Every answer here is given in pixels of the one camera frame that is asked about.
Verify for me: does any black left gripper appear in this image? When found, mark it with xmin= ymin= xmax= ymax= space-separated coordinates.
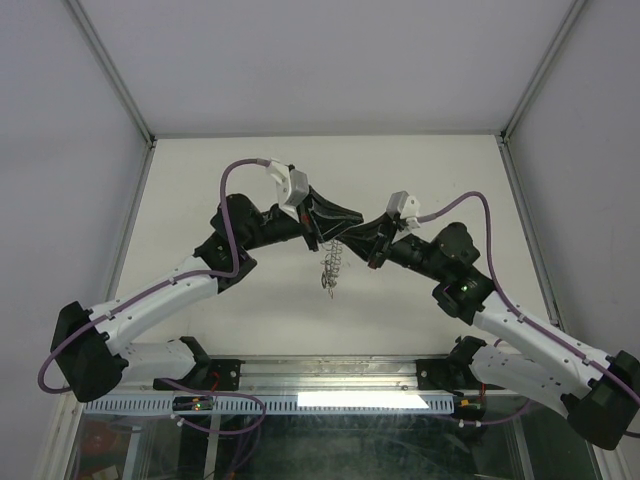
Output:
xmin=241 ymin=187 xmax=365 ymax=253

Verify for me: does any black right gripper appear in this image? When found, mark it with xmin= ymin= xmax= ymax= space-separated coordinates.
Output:
xmin=337 ymin=212 xmax=448 ymax=283

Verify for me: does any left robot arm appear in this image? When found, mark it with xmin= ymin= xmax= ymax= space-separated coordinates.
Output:
xmin=50 ymin=190 xmax=364 ymax=403

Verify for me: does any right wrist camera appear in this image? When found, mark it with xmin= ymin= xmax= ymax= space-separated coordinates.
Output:
xmin=386 ymin=191 xmax=421 ymax=234

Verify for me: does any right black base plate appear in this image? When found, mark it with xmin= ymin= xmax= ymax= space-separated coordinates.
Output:
xmin=414 ymin=357 xmax=481 ymax=395

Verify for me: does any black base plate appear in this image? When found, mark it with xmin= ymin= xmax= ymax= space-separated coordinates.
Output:
xmin=414 ymin=357 xmax=481 ymax=395
xmin=152 ymin=357 xmax=243 ymax=392

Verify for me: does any aluminium mounting rail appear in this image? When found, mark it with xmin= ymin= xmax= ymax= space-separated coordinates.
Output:
xmin=64 ymin=352 xmax=601 ymax=399

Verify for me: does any white slotted cable duct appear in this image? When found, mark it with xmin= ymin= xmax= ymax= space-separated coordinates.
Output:
xmin=84 ymin=391 xmax=455 ymax=417

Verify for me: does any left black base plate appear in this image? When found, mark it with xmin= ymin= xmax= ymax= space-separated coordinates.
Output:
xmin=152 ymin=357 xmax=243 ymax=392

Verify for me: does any left aluminium frame post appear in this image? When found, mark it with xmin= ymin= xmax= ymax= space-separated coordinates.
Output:
xmin=62 ymin=0 xmax=156 ymax=146

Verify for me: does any aluminium frame post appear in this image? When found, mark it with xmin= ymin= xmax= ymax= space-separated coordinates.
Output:
xmin=62 ymin=0 xmax=156 ymax=146
xmin=500 ymin=0 xmax=591 ymax=143

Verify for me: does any right aluminium frame post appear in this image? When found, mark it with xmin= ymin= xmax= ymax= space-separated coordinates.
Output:
xmin=500 ymin=0 xmax=591 ymax=143

